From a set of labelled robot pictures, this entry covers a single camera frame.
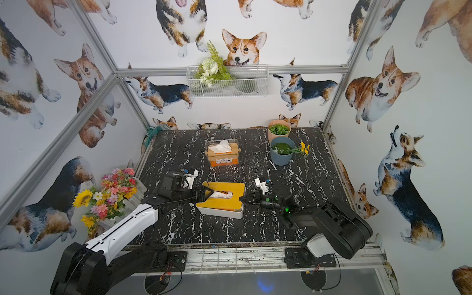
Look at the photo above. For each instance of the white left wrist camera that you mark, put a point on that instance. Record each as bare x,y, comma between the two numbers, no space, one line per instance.
189,178

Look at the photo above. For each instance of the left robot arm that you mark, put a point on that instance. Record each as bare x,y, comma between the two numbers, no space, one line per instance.
96,266

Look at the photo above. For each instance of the yellow wooden slotted lid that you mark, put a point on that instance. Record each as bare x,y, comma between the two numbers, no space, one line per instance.
238,190

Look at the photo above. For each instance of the white rectangular tissue box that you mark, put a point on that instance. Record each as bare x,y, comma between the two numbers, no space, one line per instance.
238,214

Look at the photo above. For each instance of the yellow artificial flower sprig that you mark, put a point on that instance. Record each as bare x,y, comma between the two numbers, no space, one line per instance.
301,149

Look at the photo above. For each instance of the blue-grey plant pot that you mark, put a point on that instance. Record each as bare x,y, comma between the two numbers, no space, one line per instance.
281,150

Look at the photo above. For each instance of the green cloth at corner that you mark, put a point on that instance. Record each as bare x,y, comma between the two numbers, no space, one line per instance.
152,132

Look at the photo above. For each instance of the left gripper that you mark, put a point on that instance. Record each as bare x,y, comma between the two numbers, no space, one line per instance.
192,186

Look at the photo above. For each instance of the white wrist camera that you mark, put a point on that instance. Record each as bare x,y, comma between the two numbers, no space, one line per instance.
189,178
263,185

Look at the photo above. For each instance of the white flowers with fern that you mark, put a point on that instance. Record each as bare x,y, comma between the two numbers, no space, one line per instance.
212,69

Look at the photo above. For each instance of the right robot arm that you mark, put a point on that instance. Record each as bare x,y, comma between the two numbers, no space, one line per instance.
331,228

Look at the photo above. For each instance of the light wooden slotted lid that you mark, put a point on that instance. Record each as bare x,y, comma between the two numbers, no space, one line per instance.
234,152

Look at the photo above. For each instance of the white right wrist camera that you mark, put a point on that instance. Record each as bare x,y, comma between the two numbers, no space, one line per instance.
263,185

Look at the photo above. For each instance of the pink plant pot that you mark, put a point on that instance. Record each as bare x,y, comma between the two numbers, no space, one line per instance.
278,128

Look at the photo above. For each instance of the white wire wall basket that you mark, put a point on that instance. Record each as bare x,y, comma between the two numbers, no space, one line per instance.
248,81

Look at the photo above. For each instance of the orange tissue pack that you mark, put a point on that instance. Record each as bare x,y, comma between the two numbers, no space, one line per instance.
221,195
221,148

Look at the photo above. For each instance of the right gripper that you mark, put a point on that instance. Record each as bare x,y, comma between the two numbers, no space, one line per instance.
259,199

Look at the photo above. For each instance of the clear plastic tissue box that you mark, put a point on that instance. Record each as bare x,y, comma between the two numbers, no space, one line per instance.
221,160

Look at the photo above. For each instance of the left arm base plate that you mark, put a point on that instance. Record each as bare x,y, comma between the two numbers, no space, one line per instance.
175,261

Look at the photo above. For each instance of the colourful flower bouquet planter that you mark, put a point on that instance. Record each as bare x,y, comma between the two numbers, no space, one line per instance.
118,192

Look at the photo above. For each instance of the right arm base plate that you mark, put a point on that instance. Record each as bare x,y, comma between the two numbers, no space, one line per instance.
298,258

